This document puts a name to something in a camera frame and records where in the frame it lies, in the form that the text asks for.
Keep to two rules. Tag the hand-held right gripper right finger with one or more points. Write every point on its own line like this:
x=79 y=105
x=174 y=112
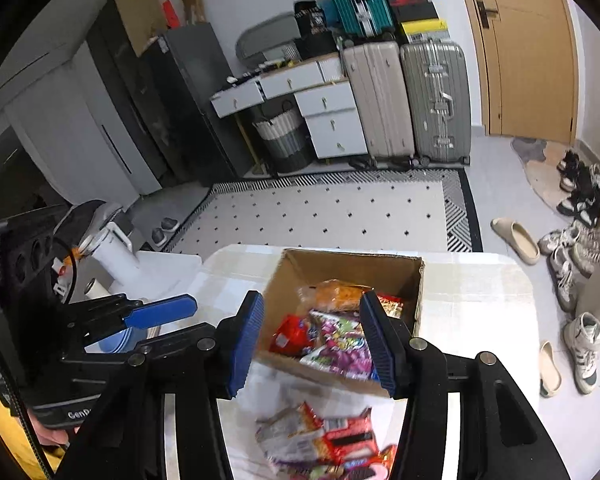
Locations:
x=380 y=350

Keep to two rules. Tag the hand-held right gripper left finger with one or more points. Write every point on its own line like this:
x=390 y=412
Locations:
x=245 y=350

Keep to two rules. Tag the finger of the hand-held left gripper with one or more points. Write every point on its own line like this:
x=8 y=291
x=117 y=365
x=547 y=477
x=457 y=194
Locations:
x=164 y=312

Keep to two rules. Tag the red snack packet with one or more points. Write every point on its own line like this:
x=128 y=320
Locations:
x=290 y=335

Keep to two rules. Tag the purple green snack packet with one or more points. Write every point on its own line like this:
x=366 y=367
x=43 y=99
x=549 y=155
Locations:
x=332 y=322

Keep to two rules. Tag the bread loaf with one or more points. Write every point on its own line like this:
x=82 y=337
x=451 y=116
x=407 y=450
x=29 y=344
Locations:
x=335 y=295

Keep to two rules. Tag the brown cardboard box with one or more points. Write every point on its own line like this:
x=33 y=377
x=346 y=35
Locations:
x=340 y=265

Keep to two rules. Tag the white red snack bag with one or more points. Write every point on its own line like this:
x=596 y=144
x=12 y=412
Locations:
x=290 y=432

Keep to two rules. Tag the person's left hand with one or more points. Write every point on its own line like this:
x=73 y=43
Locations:
x=54 y=435

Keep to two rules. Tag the blue bowl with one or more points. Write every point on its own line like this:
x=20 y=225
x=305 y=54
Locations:
x=117 y=342

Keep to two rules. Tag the pair of grey slippers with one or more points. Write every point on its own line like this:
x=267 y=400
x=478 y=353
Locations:
x=163 y=229

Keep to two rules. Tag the red chocolate packet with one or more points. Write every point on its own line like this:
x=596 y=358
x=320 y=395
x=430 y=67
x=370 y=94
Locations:
x=352 y=435

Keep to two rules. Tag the yellow garment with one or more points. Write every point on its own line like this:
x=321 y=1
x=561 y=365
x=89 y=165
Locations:
x=9 y=425

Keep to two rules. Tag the blue snack packet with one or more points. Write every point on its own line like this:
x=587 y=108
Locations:
x=370 y=472

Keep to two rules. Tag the black white patterned rug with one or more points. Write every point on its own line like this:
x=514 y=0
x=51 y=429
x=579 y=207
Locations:
x=330 y=210

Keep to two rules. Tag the beige slipper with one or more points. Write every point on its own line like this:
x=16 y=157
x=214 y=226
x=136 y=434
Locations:
x=517 y=240
x=549 y=370

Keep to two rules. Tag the black cabinet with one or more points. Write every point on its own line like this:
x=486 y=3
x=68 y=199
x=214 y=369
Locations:
x=169 y=105

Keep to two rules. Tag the woven laundry basket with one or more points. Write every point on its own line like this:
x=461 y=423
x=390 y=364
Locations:
x=282 y=135

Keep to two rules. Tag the pile of sneakers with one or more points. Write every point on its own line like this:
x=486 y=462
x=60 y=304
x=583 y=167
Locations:
x=580 y=260

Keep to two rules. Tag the grey door mat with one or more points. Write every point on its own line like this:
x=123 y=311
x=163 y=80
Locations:
x=542 y=170

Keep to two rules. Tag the beige suitcase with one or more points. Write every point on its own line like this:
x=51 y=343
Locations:
x=377 y=105

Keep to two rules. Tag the white drawer cabinet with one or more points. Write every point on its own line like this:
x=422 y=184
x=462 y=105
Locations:
x=325 y=105

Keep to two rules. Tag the silver suitcase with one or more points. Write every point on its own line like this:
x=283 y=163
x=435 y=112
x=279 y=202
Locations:
x=437 y=100

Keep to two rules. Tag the grey oval case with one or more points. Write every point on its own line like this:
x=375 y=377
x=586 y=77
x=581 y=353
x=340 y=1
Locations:
x=265 y=40

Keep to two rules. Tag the flat cardboard sheet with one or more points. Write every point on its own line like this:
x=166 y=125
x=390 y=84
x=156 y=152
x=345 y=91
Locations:
x=139 y=15

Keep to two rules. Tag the black printed bag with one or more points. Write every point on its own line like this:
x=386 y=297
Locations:
x=315 y=30

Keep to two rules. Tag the yellow black box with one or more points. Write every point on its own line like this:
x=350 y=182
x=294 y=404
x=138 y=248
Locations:
x=425 y=30

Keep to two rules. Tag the wooden door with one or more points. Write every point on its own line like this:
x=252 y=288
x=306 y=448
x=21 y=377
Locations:
x=525 y=45

